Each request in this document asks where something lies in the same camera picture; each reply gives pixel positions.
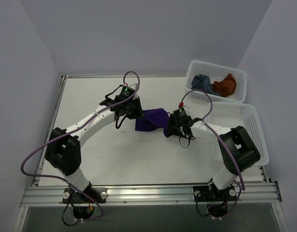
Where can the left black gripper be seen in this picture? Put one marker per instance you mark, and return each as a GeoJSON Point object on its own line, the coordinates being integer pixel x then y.
{"type": "Point", "coordinates": [138, 107]}

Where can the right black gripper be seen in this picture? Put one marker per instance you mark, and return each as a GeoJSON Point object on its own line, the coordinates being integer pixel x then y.
{"type": "Point", "coordinates": [171, 124]}

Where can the purple towel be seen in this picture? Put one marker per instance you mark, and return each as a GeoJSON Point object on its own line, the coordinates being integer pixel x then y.
{"type": "Point", "coordinates": [152, 120]}

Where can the blue denim towel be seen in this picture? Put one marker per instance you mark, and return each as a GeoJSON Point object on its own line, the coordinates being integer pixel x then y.
{"type": "Point", "coordinates": [203, 82]}

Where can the orange brown towel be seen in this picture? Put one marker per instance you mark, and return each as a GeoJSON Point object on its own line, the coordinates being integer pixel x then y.
{"type": "Point", "coordinates": [226, 87]}

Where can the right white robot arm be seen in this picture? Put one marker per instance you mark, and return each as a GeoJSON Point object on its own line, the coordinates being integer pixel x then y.
{"type": "Point", "coordinates": [238, 151]}

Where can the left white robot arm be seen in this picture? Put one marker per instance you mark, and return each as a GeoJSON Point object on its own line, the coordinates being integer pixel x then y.
{"type": "Point", "coordinates": [64, 149]}

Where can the white source basket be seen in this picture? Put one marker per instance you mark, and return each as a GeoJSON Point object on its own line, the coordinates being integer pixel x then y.
{"type": "Point", "coordinates": [218, 73]}

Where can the aluminium mounting rail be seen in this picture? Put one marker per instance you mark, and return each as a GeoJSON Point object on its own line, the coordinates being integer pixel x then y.
{"type": "Point", "coordinates": [255, 192]}

